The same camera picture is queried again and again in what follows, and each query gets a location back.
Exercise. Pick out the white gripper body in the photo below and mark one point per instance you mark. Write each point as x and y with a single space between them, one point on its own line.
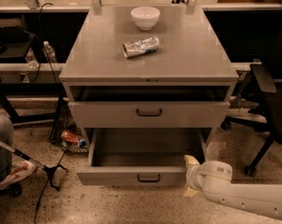
194 174

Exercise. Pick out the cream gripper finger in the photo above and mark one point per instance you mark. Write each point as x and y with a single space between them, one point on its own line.
189 192
190 160

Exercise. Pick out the grey drawer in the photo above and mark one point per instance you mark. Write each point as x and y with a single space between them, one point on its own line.
148 114
141 156

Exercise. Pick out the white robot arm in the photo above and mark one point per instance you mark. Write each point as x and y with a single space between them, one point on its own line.
214 180

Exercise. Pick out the grey drawer cabinet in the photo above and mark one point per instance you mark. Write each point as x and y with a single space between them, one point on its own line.
189 66

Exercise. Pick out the black office chair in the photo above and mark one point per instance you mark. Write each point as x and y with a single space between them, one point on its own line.
268 77

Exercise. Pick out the black grabber stick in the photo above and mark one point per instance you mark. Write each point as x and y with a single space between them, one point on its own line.
50 171

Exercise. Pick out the white ceramic bowl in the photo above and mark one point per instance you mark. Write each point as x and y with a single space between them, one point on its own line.
145 18

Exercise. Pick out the white orange sneaker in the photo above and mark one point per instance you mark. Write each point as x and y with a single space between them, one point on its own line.
19 172

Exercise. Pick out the clear plastic water bottle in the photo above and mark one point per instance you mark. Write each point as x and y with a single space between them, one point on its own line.
50 52

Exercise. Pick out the person leg in jeans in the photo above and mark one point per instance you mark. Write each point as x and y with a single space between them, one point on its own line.
6 136

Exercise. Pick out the black table stand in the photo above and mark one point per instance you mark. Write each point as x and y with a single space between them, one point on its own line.
30 90

